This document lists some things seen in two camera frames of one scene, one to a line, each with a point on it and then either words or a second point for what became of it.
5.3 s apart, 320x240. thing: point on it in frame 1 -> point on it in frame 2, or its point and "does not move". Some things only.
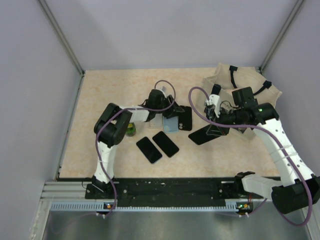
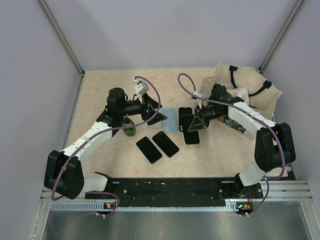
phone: (170, 125) does not move
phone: (185, 118) does not move
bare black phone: (165, 144) does not move
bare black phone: (200, 136) -> (190, 137)
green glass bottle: (131, 129) does not move
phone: (157, 122) does not move
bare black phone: (149, 149) does not move
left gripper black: (174, 109) -> (148, 104)
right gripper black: (214, 129) -> (199, 122)
